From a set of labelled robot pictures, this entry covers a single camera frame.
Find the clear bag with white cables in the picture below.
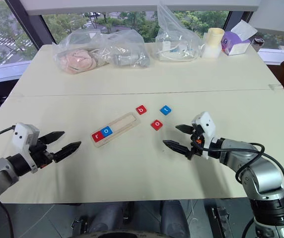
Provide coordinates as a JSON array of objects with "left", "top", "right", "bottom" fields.
[{"left": 151, "top": 0, "right": 205, "bottom": 62}]

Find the red letter tile r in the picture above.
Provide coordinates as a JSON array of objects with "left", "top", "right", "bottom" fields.
[{"left": 91, "top": 131, "right": 104, "bottom": 143}]

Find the clear bag with grey items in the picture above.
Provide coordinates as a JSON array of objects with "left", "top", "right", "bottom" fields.
[{"left": 102, "top": 29, "right": 153, "bottom": 68}]

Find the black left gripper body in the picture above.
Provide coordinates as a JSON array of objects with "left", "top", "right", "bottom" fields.
[{"left": 29, "top": 137, "right": 58, "bottom": 170}]

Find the blue letter tile t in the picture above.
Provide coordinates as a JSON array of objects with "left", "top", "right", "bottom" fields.
[{"left": 159, "top": 106, "right": 173, "bottom": 116}]

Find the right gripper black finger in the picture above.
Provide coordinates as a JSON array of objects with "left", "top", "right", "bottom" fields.
[
  {"left": 175, "top": 124, "right": 195, "bottom": 135},
  {"left": 162, "top": 140, "right": 190, "bottom": 156}
]

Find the clear bag with pink cloth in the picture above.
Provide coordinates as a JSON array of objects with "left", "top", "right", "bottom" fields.
[{"left": 52, "top": 29, "right": 113, "bottom": 75}]

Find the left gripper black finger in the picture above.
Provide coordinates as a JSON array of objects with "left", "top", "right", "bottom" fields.
[
  {"left": 53, "top": 141, "right": 82, "bottom": 163},
  {"left": 40, "top": 131, "right": 66, "bottom": 145}
]

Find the red letter tile b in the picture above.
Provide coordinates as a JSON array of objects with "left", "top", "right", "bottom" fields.
[{"left": 135, "top": 105, "right": 148, "bottom": 116}]

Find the black window frame post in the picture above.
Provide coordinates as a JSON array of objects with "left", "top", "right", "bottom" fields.
[
  {"left": 222, "top": 10, "right": 235, "bottom": 31},
  {"left": 6, "top": 0, "right": 59, "bottom": 46}
]

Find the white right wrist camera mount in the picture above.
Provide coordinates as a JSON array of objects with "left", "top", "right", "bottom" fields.
[{"left": 191, "top": 111, "right": 218, "bottom": 160}]

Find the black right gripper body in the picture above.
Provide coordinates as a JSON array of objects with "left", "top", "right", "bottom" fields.
[{"left": 185, "top": 124, "right": 205, "bottom": 161}]

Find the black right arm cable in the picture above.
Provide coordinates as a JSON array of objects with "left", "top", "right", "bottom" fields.
[{"left": 201, "top": 142, "right": 284, "bottom": 197}]

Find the dark glass jar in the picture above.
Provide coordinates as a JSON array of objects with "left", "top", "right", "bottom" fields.
[{"left": 252, "top": 37, "right": 266, "bottom": 53}]

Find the purple tissue box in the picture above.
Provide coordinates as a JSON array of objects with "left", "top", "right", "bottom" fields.
[{"left": 220, "top": 19, "right": 258, "bottom": 57}]

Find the blue letter tile o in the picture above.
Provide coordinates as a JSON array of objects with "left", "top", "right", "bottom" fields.
[{"left": 100, "top": 125, "right": 114, "bottom": 138}]

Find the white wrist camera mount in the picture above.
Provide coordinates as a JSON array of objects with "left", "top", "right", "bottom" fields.
[
  {"left": 11, "top": 122, "right": 40, "bottom": 174},
  {"left": 191, "top": 111, "right": 218, "bottom": 160}
]

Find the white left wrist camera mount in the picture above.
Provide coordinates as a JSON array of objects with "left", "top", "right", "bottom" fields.
[{"left": 11, "top": 122, "right": 40, "bottom": 174}]

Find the black metal bracket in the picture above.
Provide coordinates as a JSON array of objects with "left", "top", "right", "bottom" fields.
[
  {"left": 71, "top": 217, "right": 88, "bottom": 238},
  {"left": 210, "top": 206, "right": 232, "bottom": 238}
]

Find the red letter tile o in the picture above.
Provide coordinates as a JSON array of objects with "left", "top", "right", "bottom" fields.
[{"left": 150, "top": 119, "right": 164, "bottom": 131}]

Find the long wooden letter tray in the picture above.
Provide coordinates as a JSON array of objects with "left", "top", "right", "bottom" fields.
[{"left": 90, "top": 112, "right": 141, "bottom": 149}]

